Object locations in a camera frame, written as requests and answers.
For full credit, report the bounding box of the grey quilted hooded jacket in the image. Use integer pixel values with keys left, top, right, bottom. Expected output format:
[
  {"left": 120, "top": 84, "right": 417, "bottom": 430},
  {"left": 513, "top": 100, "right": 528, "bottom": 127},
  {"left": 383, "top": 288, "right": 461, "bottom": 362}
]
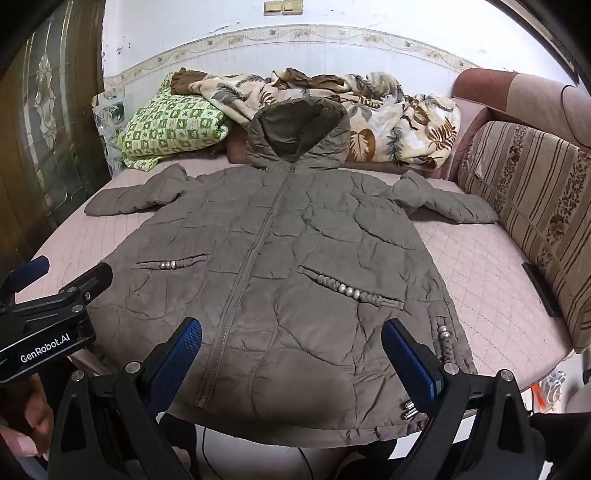
[{"left": 85, "top": 97, "right": 497, "bottom": 448}]

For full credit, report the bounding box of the person's left hand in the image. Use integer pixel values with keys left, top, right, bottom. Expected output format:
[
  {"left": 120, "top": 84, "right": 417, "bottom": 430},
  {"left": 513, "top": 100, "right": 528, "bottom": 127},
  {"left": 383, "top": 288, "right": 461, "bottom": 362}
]
[{"left": 1, "top": 374, "right": 54, "bottom": 460}]

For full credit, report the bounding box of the wooden glass panel door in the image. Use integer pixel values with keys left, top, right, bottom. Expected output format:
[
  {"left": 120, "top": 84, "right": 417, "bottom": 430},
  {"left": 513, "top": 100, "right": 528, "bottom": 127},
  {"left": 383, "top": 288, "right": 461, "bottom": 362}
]
[{"left": 1, "top": 1, "right": 110, "bottom": 274}]

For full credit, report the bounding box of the orange white item on floor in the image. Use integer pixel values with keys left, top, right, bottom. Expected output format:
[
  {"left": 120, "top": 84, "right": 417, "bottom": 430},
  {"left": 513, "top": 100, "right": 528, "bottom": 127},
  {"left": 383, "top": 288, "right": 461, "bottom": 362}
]
[{"left": 531, "top": 369, "right": 566, "bottom": 413}]

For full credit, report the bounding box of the black phone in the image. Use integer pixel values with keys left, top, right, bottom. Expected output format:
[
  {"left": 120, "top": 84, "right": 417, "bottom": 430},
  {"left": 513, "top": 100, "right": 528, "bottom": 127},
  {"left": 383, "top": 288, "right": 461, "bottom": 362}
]
[{"left": 522, "top": 262, "right": 562, "bottom": 318}]

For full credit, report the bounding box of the floral plastic bag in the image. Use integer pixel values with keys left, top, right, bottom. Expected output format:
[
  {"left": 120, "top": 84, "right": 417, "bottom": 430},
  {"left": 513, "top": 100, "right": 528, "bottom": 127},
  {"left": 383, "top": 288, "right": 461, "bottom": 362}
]
[{"left": 91, "top": 88, "right": 126, "bottom": 177}]

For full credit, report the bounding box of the green checkered pillow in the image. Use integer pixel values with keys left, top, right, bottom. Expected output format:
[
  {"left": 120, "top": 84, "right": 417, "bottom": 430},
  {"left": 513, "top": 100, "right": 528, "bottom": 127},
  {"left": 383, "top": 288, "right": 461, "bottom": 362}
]
[{"left": 116, "top": 74, "right": 232, "bottom": 172}]

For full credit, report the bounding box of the striped floral sofa cushion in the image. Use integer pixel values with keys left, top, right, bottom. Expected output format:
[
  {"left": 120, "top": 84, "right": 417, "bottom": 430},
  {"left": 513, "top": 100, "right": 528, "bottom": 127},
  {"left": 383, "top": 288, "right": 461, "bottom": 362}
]
[{"left": 458, "top": 121, "right": 590, "bottom": 352}]

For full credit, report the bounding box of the leaf print beige blanket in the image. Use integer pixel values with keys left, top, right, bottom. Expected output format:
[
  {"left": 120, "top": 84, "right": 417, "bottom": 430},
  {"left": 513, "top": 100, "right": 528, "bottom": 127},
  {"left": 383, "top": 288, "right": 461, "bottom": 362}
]
[{"left": 170, "top": 68, "right": 461, "bottom": 172}]

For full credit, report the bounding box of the pink sofa armrest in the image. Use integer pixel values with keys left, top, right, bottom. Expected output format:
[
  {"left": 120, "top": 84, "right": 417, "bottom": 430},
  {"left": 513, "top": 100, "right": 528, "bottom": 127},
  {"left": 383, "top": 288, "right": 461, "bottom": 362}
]
[{"left": 452, "top": 68, "right": 590, "bottom": 150}]

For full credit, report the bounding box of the black cable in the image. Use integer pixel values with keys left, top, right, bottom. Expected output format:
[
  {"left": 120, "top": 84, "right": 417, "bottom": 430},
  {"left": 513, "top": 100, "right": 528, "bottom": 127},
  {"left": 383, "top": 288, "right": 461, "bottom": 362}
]
[{"left": 197, "top": 426, "right": 213, "bottom": 480}]

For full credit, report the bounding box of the beige wall switch plate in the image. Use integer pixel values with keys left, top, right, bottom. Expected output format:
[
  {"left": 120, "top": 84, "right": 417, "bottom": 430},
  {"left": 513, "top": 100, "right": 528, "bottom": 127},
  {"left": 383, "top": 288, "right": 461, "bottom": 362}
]
[{"left": 263, "top": 0, "right": 304, "bottom": 16}]

